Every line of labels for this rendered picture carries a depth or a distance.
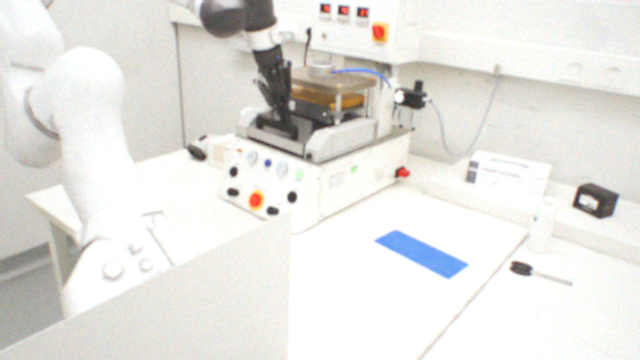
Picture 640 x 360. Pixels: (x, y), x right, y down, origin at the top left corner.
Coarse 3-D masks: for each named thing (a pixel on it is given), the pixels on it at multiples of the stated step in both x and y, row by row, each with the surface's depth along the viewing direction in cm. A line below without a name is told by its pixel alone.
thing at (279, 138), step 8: (296, 120) 138; (304, 120) 136; (248, 128) 142; (264, 128) 140; (304, 128) 137; (312, 128) 135; (256, 136) 141; (264, 136) 138; (272, 136) 136; (280, 136) 134; (288, 136) 135; (304, 136) 135; (280, 144) 135; (288, 144) 133; (296, 144) 130; (304, 144) 129; (296, 152) 131; (304, 152) 130
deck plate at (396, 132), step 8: (376, 120) 167; (376, 128) 158; (392, 128) 159; (400, 128) 160; (240, 136) 145; (376, 136) 150; (384, 136) 151; (392, 136) 151; (264, 144) 140; (272, 144) 140; (368, 144) 143; (376, 144) 145; (280, 152) 135; (288, 152) 134; (352, 152) 137; (304, 160) 130; (328, 160) 130; (336, 160) 131
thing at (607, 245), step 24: (456, 168) 166; (432, 192) 155; (456, 192) 149; (480, 192) 148; (504, 192) 149; (552, 192) 151; (504, 216) 142; (528, 216) 137; (576, 216) 136; (624, 216) 137; (576, 240) 131; (600, 240) 127; (624, 240) 124
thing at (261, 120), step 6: (258, 120) 138; (264, 120) 136; (270, 120) 135; (276, 120) 134; (258, 126) 139; (270, 126) 135; (276, 126) 134; (282, 126) 132; (288, 126) 131; (294, 126) 130; (288, 132) 131; (294, 132) 130; (294, 138) 131
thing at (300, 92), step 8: (296, 88) 149; (304, 88) 150; (296, 96) 141; (304, 96) 141; (312, 96) 141; (320, 96) 141; (328, 96) 142; (344, 96) 143; (352, 96) 143; (360, 96) 144; (328, 104) 134; (344, 104) 139; (352, 104) 142; (360, 104) 145; (344, 112) 140
